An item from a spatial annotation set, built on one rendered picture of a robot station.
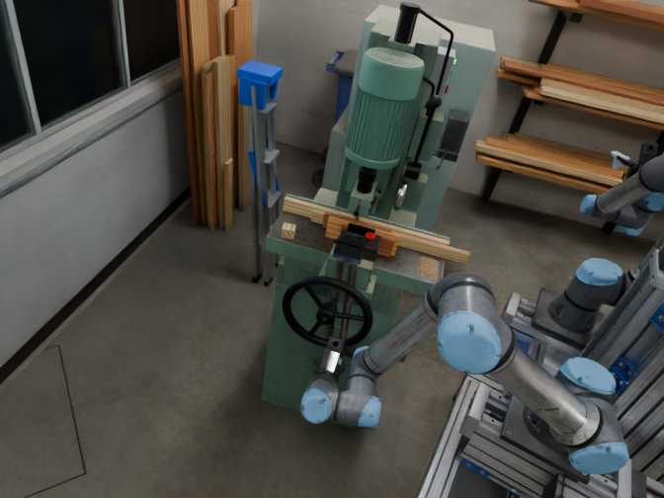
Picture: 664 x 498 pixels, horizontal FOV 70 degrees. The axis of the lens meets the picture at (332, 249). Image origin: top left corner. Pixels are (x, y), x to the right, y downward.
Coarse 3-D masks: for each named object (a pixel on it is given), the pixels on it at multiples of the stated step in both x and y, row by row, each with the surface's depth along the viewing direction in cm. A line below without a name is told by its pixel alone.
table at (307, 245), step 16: (304, 224) 167; (320, 224) 168; (272, 240) 158; (288, 240) 158; (304, 240) 159; (320, 240) 161; (288, 256) 160; (304, 256) 159; (320, 256) 157; (384, 256) 160; (400, 256) 161; (416, 256) 163; (432, 256) 164; (320, 272) 153; (384, 272) 155; (400, 272) 154; (416, 272) 156; (368, 288) 150; (400, 288) 157; (416, 288) 155
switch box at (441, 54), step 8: (440, 48) 159; (440, 56) 154; (440, 64) 156; (448, 64) 155; (432, 72) 158; (440, 72) 157; (448, 72) 156; (432, 80) 159; (448, 80) 158; (440, 96) 161
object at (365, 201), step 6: (354, 192) 156; (372, 192) 158; (354, 198) 155; (360, 198) 154; (366, 198) 155; (372, 198) 156; (354, 204) 156; (360, 204) 156; (366, 204) 155; (348, 210) 158; (360, 210) 157; (366, 210) 156; (366, 216) 158
